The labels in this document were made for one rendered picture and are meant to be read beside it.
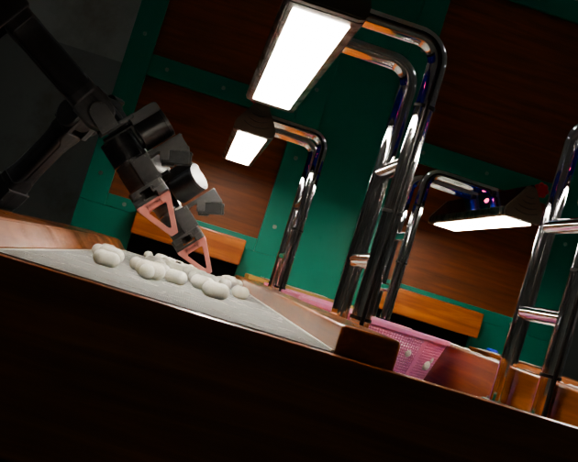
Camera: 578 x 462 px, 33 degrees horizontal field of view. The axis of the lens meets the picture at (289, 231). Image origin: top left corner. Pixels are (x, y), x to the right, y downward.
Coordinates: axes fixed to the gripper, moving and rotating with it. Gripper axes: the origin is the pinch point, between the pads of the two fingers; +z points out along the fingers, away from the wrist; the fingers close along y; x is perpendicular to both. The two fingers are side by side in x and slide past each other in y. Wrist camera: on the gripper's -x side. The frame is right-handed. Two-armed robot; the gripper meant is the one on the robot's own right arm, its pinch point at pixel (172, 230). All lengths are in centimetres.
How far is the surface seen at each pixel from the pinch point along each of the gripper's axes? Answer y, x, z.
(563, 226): -58, -42, 28
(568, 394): -68, -28, 42
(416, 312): 81, -44, 51
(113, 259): -60, 8, 1
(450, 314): 81, -51, 57
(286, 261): 30.8, -17.2, 17.8
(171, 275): -48.4, 3.4, 6.2
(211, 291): -58, 0, 10
